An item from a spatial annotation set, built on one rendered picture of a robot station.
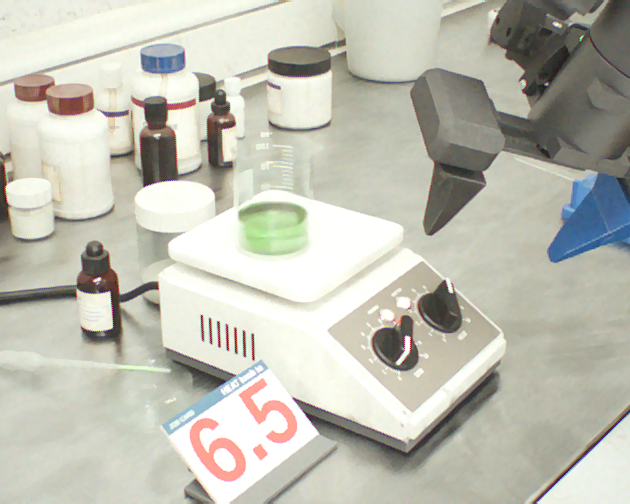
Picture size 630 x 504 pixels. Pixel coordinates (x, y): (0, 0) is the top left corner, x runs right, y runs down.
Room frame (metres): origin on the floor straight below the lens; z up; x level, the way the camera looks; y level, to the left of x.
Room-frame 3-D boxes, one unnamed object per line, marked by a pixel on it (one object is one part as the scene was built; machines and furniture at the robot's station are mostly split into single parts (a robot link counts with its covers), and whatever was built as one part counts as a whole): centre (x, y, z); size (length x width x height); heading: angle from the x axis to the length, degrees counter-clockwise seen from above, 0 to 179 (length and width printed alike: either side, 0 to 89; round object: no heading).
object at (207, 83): (1.14, 0.13, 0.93); 0.05 x 0.05 x 0.06
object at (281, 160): (0.69, 0.02, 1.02); 0.06 x 0.05 x 0.08; 81
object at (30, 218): (0.90, 0.24, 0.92); 0.04 x 0.04 x 0.04
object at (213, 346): (0.69, 0.00, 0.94); 0.22 x 0.13 x 0.08; 55
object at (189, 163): (1.05, 0.14, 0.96); 0.06 x 0.06 x 0.11
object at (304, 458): (0.57, 0.04, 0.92); 0.09 x 0.06 x 0.04; 143
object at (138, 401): (0.63, 0.10, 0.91); 0.06 x 0.06 x 0.02
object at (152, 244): (0.79, 0.10, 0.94); 0.06 x 0.06 x 0.08
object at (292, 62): (1.18, 0.01, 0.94); 0.07 x 0.07 x 0.07
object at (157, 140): (1.00, 0.14, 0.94); 0.03 x 0.03 x 0.08
